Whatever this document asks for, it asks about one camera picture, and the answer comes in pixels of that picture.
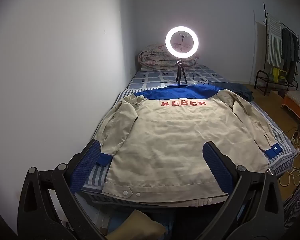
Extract white floor cable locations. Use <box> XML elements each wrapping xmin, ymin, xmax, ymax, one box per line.
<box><xmin>280</xmin><ymin>130</ymin><xmax>300</xmax><ymax>187</ymax></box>

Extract beige cushion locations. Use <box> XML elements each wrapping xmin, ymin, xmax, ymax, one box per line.
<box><xmin>115</xmin><ymin>209</ymin><xmax>168</xmax><ymax>238</ymax></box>

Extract black ring light cable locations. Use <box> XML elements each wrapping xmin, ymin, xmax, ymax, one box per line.
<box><xmin>185</xmin><ymin>79</ymin><xmax>215</xmax><ymax>85</ymax></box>

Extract dark blue clothes pile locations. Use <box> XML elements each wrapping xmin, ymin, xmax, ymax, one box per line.
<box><xmin>210</xmin><ymin>81</ymin><xmax>254</xmax><ymax>103</ymax></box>

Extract folded floral quilt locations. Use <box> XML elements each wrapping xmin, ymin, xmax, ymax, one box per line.
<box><xmin>137</xmin><ymin>44</ymin><xmax>198</xmax><ymax>72</ymax></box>

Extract beige and blue jacket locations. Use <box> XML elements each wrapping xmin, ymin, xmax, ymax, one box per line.
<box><xmin>91</xmin><ymin>84</ymin><xmax>282</xmax><ymax>208</ymax></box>

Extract black metal shoe rack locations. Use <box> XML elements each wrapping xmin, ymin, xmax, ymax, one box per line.
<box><xmin>254</xmin><ymin>70</ymin><xmax>299</xmax><ymax>97</ymax></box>

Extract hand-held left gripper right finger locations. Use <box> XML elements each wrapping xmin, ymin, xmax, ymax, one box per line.
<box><xmin>202</xmin><ymin>141</ymin><xmax>285</xmax><ymax>240</ymax></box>

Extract yellow box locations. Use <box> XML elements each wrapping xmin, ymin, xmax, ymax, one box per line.
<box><xmin>271</xmin><ymin>67</ymin><xmax>288</xmax><ymax>84</ymax></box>

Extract striped hanging towel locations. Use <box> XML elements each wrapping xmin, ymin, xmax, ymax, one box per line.
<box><xmin>266</xmin><ymin>14</ymin><xmax>283</xmax><ymax>67</ymax></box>

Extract ring light on black tripod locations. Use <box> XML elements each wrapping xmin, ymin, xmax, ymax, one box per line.
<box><xmin>165</xmin><ymin>26</ymin><xmax>200</xmax><ymax>85</ymax></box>

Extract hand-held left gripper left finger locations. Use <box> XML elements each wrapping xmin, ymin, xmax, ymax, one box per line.
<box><xmin>17</xmin><ymin>139</ymin><xmax>108</xmax><ymax>240</ymax></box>

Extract dark hanging clothes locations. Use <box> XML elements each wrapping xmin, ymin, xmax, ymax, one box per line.
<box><xmin>281</xmin><ymin>27</ymin><xmax>300</xmax><ymax>84</ymax></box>

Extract dark striped cloth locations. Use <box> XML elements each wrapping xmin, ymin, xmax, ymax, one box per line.
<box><xmin>282</xmin><ymin>185</ymin><xmax>300</xmax><ymax>230</ymax></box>

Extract black clothes rack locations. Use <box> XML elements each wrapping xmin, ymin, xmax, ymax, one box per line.
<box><xmin>262</xmin><ymin>2</ymin><xmax>300</xmax><ymax>98</ymax></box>

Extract blue white striped blanket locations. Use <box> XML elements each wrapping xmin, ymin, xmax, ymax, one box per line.
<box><xmin>81</xmin><ymin>87</ymin><xmax>297</xmax><ymax>198</ymax></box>

